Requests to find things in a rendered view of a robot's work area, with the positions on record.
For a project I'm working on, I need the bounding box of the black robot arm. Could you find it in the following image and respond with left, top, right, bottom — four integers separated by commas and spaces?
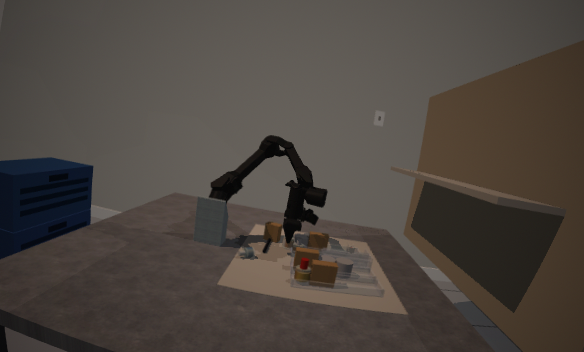
209, 135, 327, 226

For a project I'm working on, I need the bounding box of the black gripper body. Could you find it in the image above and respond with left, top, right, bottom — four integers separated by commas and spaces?
283, 199, 304, 231

